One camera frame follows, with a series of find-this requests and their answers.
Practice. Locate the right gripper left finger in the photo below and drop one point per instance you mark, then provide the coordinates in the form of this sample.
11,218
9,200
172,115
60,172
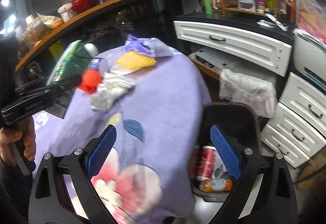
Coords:
50,201

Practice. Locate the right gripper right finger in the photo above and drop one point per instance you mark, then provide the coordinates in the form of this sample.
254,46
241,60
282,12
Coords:
276,199

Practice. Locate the dark brown trash bin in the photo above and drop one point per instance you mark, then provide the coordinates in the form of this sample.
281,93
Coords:
237,121

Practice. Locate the left hand yellow nails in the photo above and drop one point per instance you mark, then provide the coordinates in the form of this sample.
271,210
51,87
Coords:
9,135

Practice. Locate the red foam net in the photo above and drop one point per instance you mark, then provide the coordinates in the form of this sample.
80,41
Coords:
90,80

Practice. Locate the orange small bottle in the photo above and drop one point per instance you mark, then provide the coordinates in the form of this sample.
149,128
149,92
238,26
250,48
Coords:
215,185

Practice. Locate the white three-drawer cabinet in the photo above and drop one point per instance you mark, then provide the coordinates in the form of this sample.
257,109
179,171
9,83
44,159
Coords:
297,130

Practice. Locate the blue white small box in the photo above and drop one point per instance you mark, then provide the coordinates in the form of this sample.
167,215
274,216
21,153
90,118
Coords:
98,64

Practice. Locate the red drink can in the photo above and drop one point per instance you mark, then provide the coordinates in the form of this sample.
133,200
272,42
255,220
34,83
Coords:
207,163

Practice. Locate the white crumpled tissue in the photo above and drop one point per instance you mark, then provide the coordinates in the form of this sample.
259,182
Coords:
111,89

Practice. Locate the purple floral tablecloth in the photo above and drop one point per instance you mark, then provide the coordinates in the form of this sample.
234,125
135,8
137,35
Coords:
145,176

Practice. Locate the white lace covered stool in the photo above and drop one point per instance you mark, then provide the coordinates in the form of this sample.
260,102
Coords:
252,88

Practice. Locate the purple plastic bag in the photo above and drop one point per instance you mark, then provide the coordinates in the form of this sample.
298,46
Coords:
151,47

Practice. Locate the white upper drawer cabinet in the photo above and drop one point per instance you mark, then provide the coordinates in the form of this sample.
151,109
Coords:
267,52

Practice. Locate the white printer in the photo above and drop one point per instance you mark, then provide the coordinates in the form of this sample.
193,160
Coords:
309,56

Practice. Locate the green bottle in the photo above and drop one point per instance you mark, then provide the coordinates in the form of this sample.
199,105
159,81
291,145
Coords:
207,6

